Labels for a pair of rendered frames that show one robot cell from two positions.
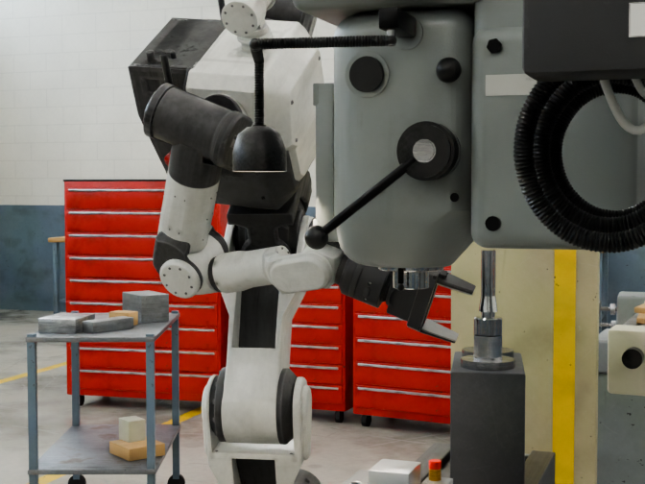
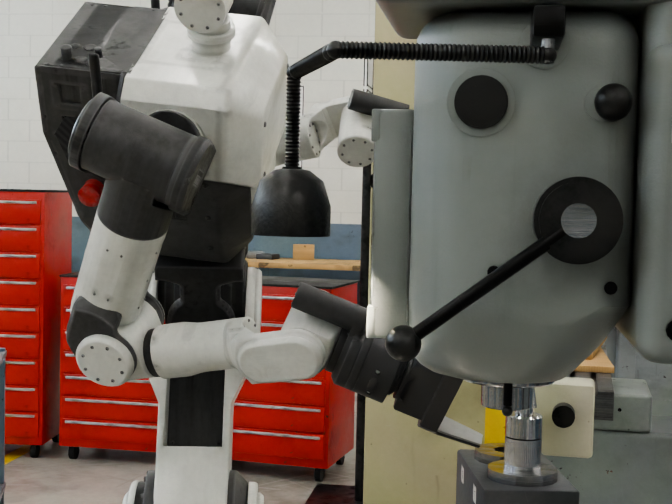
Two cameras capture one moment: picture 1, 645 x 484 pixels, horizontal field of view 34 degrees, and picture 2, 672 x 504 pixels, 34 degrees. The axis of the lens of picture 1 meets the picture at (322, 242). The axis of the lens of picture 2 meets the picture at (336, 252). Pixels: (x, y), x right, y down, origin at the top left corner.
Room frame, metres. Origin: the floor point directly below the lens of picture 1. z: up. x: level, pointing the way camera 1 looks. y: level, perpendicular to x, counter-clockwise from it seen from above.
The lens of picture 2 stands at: (0.44, 0.24, 1.47)
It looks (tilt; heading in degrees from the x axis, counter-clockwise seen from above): 3 degrees down; 349
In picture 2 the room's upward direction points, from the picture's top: 1 degrees clockwise
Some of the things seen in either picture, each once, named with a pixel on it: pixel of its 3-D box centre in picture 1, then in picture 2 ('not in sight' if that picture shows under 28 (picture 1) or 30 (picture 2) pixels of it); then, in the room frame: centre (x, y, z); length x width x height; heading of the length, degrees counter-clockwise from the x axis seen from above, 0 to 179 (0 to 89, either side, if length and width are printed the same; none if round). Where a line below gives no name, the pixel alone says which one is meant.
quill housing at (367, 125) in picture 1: (414, 142); (518, 200); (1.40, -0.12, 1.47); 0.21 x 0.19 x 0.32; 161
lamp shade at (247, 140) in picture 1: (259, 148); (291, 201); (1.43, 0.08, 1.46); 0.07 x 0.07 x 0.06
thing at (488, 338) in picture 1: (488, 341); (523, 444); (1.77, -0.28, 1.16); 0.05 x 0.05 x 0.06
